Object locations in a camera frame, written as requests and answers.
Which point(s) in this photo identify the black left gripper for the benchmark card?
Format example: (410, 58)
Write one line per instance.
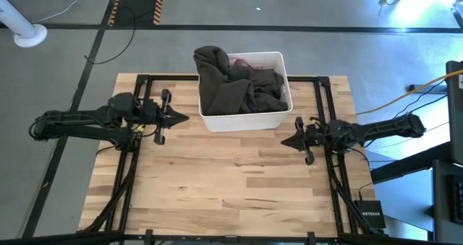
(160, 136)

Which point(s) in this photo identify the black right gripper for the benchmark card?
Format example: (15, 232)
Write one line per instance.
(316, 136)

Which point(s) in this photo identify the dark olive garment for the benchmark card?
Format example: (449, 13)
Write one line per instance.
(217, 86)

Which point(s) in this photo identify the yellow tag on left arm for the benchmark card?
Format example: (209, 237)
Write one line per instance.
(140, 128)

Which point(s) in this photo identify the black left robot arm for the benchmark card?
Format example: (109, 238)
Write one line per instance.
(72, 124)

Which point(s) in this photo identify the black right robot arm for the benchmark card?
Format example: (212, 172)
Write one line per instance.
(383, 128)

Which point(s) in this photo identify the yellow tag on right gripper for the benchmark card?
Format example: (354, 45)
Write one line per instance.
(314, 121)

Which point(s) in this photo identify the white plastic bin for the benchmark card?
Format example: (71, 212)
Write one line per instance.
(246, 124)

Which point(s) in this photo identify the black desk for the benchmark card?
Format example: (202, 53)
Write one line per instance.
(454, 129)

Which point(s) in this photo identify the black keyboard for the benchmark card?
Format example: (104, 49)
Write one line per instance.
(458, 199)

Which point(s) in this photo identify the black aluminium table frame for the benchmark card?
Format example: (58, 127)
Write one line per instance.
(126, 187)

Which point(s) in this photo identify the black network switch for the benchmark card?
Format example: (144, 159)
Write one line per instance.
(369, 214)

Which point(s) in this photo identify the white round post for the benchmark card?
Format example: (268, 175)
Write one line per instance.
(20, 24)

